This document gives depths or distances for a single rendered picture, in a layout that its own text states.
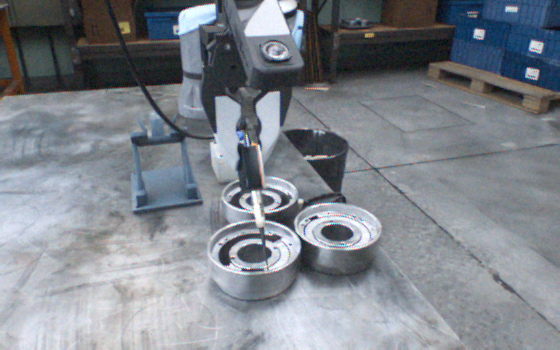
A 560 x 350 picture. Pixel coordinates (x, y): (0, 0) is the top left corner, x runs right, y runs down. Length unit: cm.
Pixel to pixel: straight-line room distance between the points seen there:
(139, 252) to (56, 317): 12
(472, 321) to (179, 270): 135
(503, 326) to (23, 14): 387
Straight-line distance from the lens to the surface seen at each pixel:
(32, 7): 434
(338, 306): 52
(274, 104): 50
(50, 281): 60
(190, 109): 105
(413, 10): 472
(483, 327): 178
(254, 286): 50
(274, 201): 64
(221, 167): 74
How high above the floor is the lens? 114
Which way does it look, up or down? 26 degrees down
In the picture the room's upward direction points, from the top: straight up
